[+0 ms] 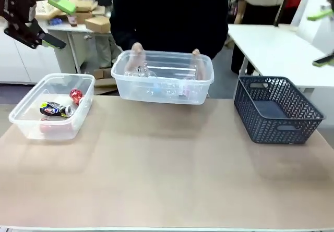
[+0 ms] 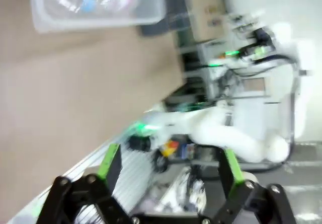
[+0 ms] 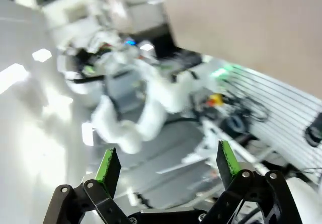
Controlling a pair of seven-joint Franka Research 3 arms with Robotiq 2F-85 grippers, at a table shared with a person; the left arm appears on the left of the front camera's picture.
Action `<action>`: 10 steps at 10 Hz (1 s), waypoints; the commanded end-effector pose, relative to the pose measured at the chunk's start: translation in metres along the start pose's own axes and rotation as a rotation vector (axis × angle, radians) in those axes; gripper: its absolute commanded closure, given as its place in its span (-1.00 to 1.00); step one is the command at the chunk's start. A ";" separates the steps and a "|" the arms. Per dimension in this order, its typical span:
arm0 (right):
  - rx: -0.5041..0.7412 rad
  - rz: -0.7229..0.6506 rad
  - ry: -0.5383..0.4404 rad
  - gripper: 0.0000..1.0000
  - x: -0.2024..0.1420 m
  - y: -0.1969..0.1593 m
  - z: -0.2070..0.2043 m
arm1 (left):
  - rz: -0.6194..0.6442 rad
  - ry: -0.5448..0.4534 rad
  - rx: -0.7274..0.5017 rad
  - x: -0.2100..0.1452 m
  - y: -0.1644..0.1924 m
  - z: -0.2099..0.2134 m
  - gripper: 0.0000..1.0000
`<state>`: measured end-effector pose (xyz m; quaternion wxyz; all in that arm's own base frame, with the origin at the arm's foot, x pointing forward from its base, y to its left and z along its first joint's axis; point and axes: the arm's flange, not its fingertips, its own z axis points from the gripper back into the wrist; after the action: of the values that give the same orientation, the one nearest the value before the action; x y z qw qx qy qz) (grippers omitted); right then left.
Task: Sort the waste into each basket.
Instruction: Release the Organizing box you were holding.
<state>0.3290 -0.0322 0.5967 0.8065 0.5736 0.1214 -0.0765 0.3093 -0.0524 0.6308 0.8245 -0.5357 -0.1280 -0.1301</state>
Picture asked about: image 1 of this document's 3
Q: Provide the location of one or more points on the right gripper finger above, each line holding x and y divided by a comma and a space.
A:
326, 61
323, 13

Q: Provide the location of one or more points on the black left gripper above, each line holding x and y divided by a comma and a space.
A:
13, 0

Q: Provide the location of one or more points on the crushed dark printed can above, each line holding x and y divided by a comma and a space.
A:
52, 109

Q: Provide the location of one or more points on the dark grey lattice basket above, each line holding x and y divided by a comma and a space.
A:
266, 130

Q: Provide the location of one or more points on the clear plastic bin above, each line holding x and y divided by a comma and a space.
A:
23, 133
167, 82

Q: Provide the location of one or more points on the person's right hand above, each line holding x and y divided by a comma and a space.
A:
136, 57

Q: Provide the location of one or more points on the person's left hand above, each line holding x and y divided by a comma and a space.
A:
199, 65

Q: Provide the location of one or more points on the blue packet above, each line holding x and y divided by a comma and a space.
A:
56, 21

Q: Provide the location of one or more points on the flat cardboard sheet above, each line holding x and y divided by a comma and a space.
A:
49, 11

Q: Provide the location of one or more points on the drink cup with straw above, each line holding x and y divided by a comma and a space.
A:
73, 21

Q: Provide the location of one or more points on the white table with leg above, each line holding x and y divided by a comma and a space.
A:
78, 28

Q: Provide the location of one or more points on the open cardboard box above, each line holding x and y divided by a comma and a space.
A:
86, 7

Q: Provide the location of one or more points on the white cabinet with wooden top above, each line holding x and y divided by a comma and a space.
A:
39, 60

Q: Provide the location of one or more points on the closed cardboard box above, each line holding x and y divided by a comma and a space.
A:
97, 24

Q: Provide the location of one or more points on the black pole stand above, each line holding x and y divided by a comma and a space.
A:
281, 5

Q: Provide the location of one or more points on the person in beige trousers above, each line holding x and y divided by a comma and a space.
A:
104, 47

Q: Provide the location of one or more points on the large white table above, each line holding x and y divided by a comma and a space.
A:
274, 49

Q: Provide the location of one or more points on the cardboard box on floor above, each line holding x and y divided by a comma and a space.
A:
104, 79

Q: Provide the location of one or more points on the clear plastic bottle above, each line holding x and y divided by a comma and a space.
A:
141, 71

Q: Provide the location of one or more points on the person in black top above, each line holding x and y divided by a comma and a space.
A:
169, 13

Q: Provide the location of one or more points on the clear bottle with pink label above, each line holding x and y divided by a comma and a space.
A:
172, 91

